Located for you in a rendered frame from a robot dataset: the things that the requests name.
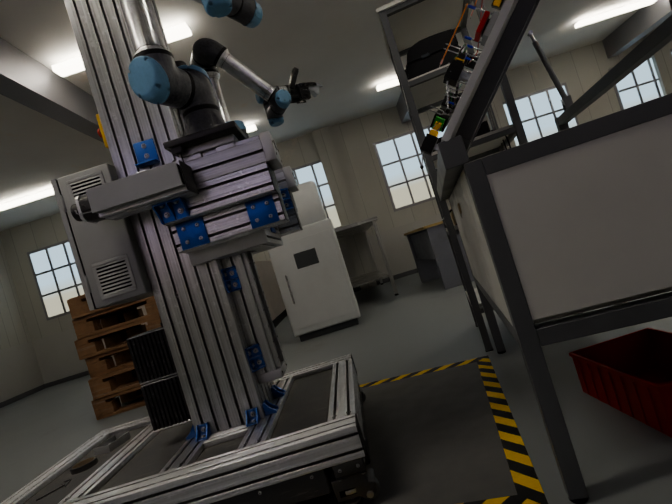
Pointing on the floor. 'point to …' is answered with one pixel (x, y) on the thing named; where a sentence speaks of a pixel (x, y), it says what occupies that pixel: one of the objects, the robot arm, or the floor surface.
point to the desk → (436, 255)
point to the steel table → (370, 251)
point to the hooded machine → (314, 272)
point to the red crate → (631, 375)
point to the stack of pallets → (117, 318)
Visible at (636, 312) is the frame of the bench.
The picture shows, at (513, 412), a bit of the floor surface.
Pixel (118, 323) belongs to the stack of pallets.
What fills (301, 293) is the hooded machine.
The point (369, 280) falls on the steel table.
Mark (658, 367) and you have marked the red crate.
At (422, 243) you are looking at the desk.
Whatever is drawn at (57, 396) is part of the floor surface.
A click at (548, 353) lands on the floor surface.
